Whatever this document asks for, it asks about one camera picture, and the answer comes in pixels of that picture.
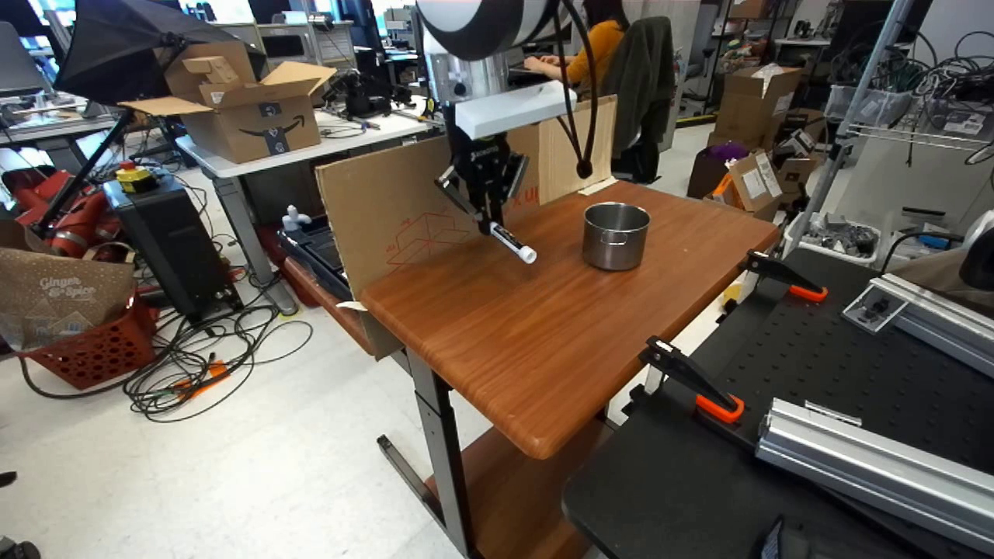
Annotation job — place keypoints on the wooden desk with legs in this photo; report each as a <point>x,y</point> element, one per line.
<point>512,362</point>

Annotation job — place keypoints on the red plastic basket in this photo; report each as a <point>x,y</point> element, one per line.
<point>103,353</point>

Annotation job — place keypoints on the black perforated board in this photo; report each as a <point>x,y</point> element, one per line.
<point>683,484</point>

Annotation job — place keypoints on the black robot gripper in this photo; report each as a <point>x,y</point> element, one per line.
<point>478,166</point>

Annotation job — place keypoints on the brown cardboard sheet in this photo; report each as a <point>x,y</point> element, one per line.
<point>388,211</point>

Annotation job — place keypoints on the black orange clamp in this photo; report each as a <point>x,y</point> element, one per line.
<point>799,286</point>
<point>707,391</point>

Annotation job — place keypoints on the small steel pot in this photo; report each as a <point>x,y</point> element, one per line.
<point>615,236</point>

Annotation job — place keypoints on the black and white marker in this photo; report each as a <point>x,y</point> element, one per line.
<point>509,242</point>

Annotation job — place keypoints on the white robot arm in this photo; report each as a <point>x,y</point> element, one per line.
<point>467,43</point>

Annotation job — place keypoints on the aluminium extrusion rail front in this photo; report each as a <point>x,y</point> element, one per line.
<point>891,475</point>

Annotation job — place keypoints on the black orange clamp rear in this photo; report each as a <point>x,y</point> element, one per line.
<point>799,286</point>

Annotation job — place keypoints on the aluminium extrusion rail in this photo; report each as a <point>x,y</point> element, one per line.
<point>940,320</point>
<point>891,475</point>

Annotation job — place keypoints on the open cardboard box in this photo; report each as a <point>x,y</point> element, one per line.
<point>236,112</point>

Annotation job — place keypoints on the black computer tower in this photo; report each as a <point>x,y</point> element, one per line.
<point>171,239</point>

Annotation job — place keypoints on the brown paper bag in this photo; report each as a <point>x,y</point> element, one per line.
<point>49,295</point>

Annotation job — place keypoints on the black orange clamp front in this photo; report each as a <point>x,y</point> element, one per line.
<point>707,391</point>

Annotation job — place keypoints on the aluminium extrusion rail rear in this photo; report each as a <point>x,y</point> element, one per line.
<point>940,320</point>

